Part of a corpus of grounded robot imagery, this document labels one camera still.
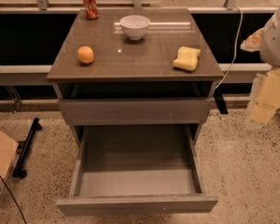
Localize yellow sponge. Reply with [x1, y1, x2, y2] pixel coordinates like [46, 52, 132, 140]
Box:
[173, 47, 201, 71]

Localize white power cable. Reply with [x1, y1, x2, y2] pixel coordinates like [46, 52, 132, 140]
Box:
[214, 5, 245, 91]

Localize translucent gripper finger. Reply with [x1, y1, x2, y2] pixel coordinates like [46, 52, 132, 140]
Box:
[240, 28, 264, 52]
[244, 68, 280, 130]

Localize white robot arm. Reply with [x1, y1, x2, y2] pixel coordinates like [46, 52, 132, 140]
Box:
[241, 7, 280, 130]

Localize red soda can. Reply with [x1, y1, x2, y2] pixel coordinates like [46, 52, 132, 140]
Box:
[82, 0, 99, 20]

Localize open grey middle drawer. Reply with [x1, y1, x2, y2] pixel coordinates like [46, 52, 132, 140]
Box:
[57, 124, 217, 216]

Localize closed grey top drawer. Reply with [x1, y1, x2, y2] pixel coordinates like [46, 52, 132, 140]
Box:
[59, 99, 211, 126]

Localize grey drawer cabinet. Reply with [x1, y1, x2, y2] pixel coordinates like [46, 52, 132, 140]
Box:
[48, 8, 223, 140]

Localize orange fruit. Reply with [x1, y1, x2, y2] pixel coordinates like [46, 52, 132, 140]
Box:
[77, 46, 94, 63]

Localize black cable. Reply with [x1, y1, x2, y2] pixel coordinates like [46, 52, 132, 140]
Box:
[0, 151, 28, 224]

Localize black metal stand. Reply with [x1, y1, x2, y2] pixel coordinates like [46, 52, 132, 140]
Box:
[12, 118, 42, 178]

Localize white ceramic bowl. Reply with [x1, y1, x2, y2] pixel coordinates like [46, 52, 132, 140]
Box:
[119, 15, 150, 40]

